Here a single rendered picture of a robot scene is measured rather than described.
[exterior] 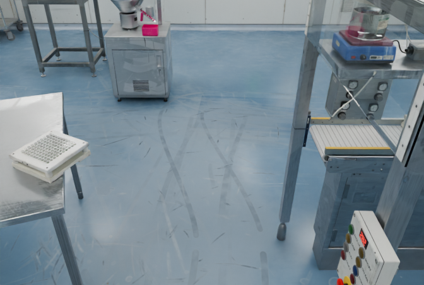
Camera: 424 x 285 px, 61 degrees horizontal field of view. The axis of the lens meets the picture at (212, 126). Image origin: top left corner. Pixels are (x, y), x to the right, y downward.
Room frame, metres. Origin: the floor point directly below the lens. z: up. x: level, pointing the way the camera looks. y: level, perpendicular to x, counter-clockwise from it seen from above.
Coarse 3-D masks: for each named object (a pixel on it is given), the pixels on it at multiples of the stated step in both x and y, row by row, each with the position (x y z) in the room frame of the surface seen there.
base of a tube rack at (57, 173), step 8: (80, 152) 1.38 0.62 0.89; (88, 152) 1.39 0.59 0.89; (72, 160) 1.32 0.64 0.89; (80, 160) 1.34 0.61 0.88; (16, 168) 1.28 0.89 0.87; (24, 168) 1.26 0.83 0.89; (32, 168) 1.26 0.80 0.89; (56, 168) 1.26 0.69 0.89; (64, 168) 1.26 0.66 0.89; (40, 176) 1.21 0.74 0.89; (56, 176) 1.22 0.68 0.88
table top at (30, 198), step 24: (48, 96) 2.01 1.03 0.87; (0, 120) 1.71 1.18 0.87; (24, 120) 1.71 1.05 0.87; (48, 120) 1.72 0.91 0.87; (0, 144) 1.48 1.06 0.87; (24, 144) 1.48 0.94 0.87; (0, 168) 1.29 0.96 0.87; (0, 192) 1.13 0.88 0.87; (24, 192) 1.13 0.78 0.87; (48, 192) 1.13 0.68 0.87; (0, 216) 0.99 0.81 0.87; (24, 216) 1.00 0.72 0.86; (48, 216) 1.02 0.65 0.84
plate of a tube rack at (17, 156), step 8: (40, 136) 1.45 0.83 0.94; (64, 136) 1.45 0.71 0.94; (80, 144) 1.38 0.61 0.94; (88, 144) 1.40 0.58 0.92; (16, 152) 1.32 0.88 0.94; (64, 152) 1.32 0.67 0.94; (72, 152) 1.32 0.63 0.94; (16, 160) 1.27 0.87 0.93; (24, 160) 1.26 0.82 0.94; (32, 160) 1.26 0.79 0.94; (56, 160) 1.26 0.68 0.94; (64, 160) 1.27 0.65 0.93; (40, 168) 1.20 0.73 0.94; (48, 168) 1.20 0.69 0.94
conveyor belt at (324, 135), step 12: (312, 132) 1.57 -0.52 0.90; (324, 132) 1.55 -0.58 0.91; (336, 132) 1.55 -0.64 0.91; (348, 132) 1.55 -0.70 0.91; (360, 132) 1.55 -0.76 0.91; (372, 132) 1.55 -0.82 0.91; (324, 144) 1.44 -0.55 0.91; (336, 144) 1.44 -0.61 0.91; (348, 144) 1.44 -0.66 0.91; (360, 144) 1.44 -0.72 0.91; (372, 144) 1.44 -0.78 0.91; (384, 144) 1.44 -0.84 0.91
